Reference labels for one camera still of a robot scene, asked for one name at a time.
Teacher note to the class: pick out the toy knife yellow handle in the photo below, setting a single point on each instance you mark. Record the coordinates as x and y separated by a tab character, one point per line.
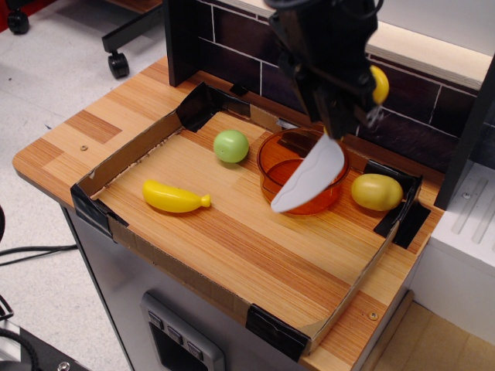
310	178

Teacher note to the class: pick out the orange transparent plastic pot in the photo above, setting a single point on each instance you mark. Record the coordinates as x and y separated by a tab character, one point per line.
282	153

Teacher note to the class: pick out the green toy apple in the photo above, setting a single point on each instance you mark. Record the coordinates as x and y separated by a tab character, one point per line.
231	146

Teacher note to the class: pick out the metal frame with screw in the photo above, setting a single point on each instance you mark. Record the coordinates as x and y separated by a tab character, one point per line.
21	350

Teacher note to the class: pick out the black vertical post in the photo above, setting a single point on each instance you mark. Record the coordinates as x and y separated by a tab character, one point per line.
468	143
182	40

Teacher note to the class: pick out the black chair base with casters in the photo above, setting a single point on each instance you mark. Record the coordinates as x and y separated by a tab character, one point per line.
149	15

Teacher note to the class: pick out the yellow-green toy potato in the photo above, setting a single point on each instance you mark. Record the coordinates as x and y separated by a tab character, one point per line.
376	192

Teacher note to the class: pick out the black vertical post right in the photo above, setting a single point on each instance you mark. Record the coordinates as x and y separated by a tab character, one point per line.
468	143

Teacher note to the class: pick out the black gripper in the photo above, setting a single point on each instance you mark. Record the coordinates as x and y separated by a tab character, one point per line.
329	38

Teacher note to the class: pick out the light wooden shelf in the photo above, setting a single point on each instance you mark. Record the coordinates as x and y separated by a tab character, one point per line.
453	40

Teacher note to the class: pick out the grey oven control panel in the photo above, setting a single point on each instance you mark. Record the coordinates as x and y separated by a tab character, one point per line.
178	345

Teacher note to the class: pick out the cardboard fence with black tape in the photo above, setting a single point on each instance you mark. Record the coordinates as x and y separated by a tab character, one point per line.
258	284

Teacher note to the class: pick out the yellow toy banana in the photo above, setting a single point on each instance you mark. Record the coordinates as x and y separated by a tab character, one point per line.
171	199

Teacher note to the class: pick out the black vertical post left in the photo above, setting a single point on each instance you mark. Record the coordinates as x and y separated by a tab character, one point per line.
182	40

